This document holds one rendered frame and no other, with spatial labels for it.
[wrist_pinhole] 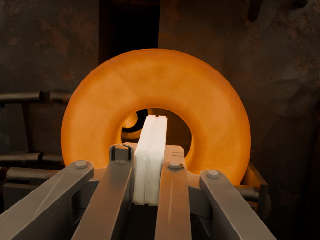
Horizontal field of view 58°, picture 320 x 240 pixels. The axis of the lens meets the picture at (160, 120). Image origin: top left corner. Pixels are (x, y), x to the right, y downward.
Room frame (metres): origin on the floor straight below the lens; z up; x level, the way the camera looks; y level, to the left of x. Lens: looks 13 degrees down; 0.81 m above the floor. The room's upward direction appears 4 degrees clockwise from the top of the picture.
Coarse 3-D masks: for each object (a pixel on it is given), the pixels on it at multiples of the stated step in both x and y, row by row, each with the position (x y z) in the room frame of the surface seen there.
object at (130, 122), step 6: (132, 114) 0.31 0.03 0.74; (138, 114) 0.31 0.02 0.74; (144, 114) 0.32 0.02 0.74; (126, 120) 0.31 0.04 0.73; (132, 120) 0.31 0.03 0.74; (138, 120) 0.31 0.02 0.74; (144, 120) 0.32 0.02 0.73; (126, 126) 0.31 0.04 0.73; (132, 126) 0.31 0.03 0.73; (138, 126) 0.32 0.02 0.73; (132, 132) 0.33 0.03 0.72
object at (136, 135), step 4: (148, 108) 0.33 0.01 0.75; (152, 108) 0.33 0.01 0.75; (148, 112) 0.33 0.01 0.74; (152, 112) 0.33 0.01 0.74; (124, 132) 0.33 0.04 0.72; (136, 132) 0.33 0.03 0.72; (140, 132) 0.33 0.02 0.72; (124, 136) 0.33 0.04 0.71; (128, 136) 0.33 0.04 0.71; (132, 136) 0.33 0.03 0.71; (136, 136) 0.33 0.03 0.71; (124, 140) 0.33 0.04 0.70; (128, 140) 0.33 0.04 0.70; (132, 140) 0.33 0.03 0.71; (136, 140) 0.33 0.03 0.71
